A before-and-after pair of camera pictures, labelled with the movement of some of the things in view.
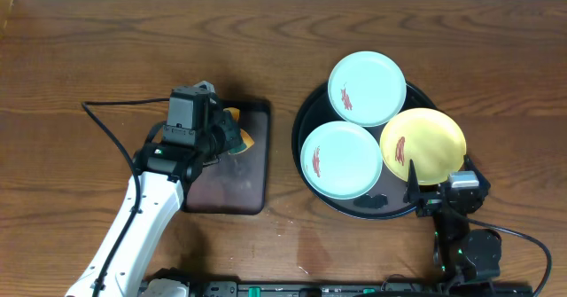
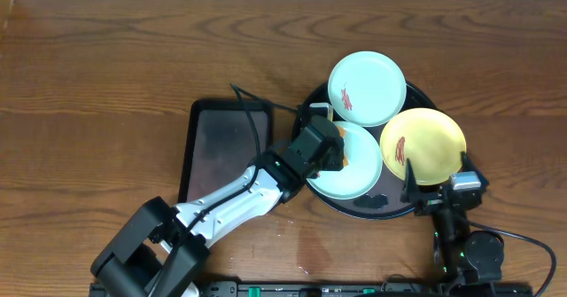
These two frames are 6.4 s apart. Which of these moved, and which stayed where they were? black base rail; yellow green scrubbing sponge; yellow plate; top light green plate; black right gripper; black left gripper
Moved: black left gripper; yellow green scrubbing sponge
Stayed: top light green plate; black base rail; yellow plate; black right gripper
